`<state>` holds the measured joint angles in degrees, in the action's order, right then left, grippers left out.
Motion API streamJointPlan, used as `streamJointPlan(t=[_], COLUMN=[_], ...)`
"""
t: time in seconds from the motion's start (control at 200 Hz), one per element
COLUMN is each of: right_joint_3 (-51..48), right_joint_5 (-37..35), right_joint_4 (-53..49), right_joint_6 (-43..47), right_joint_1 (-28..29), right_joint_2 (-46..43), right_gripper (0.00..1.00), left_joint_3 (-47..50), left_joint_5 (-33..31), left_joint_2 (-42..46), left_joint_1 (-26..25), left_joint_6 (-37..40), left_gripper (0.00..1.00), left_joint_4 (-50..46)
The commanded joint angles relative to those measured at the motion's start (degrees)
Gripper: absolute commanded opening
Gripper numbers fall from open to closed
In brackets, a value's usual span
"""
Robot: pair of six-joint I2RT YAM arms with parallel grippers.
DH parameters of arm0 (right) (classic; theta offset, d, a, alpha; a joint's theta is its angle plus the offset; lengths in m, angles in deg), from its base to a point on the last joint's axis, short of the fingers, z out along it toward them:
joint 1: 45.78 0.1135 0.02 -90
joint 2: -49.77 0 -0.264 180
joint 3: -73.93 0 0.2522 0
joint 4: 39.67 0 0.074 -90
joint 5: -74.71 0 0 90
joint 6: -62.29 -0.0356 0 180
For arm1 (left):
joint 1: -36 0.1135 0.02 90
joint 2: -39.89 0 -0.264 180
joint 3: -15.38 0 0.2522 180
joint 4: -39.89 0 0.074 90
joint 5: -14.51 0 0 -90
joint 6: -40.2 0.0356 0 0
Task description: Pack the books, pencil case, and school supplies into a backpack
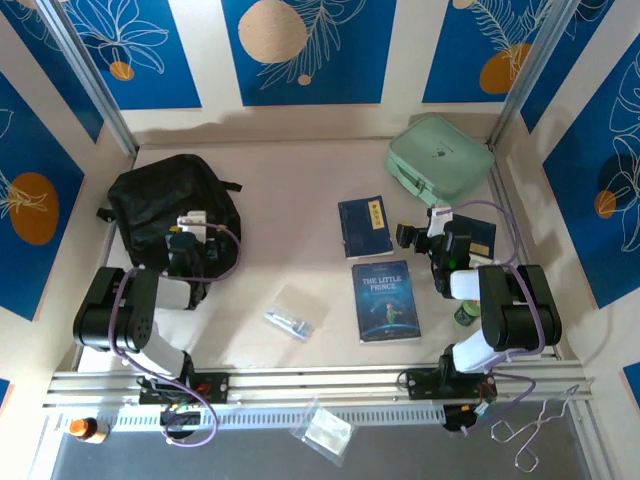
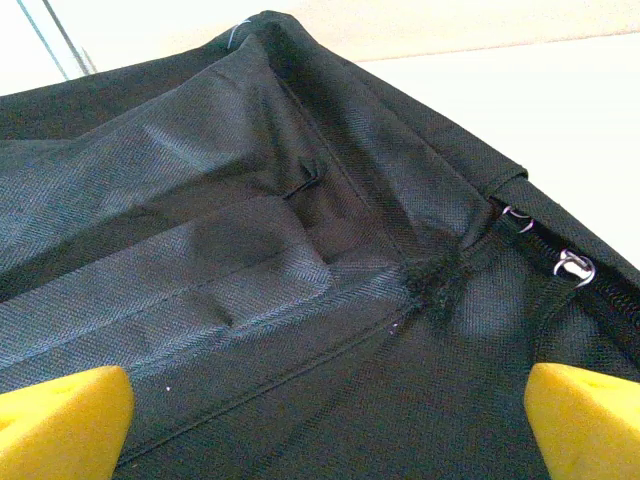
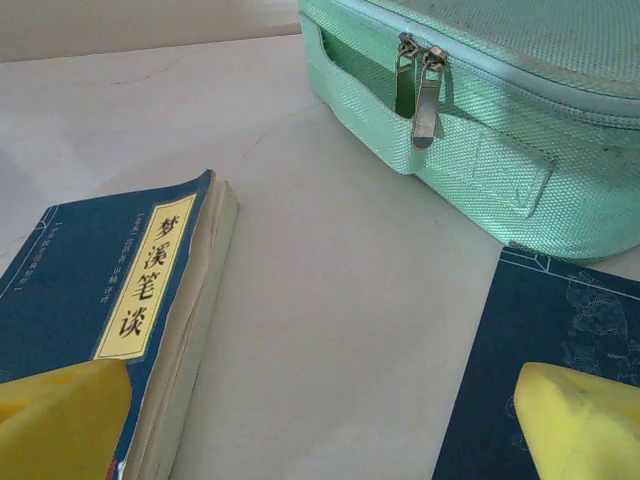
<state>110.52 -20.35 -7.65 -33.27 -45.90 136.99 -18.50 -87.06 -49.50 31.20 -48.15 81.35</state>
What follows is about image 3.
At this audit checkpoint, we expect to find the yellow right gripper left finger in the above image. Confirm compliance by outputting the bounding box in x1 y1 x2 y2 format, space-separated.
0 358 132 480

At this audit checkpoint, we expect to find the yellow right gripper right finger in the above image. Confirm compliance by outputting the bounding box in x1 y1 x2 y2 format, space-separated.
513 361 640 480

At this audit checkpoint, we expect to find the dark blue book line drawing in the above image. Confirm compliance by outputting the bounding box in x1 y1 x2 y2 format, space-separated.
432 244 640 480

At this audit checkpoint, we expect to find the blue book with yellow label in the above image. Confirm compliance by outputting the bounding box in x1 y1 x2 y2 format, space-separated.
0 168 240 480

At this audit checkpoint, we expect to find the mint green zip case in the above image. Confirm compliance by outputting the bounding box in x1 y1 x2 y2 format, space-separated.
297 0 640 266

